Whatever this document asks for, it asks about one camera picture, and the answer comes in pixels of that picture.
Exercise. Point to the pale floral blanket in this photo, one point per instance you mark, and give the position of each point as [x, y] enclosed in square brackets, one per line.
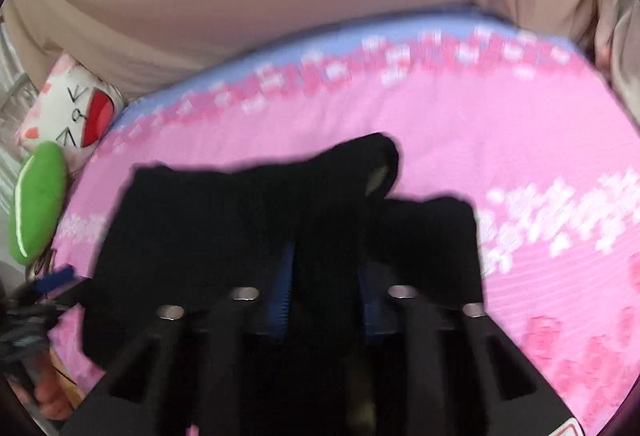
[622, 46]

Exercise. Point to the black pants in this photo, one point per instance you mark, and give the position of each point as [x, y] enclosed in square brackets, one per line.
[225, 216]

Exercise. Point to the green plush toy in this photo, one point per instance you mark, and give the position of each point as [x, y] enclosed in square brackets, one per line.
[37, 201]

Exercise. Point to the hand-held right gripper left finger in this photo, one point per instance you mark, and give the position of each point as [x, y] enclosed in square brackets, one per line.
[284, 301]

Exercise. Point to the white cartoon face pillow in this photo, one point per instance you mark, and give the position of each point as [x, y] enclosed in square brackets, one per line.
[70, 111]

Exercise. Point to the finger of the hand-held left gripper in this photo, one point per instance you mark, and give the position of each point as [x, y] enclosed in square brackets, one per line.
[56, 278]
[65, 298]

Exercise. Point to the person's left hand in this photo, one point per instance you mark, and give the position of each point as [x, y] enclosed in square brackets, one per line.
[50, 393]

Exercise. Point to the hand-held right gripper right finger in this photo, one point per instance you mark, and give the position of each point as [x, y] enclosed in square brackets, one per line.
[369, 311]

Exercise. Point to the pink rose bed sheet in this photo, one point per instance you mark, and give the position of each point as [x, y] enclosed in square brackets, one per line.
[500, 116]

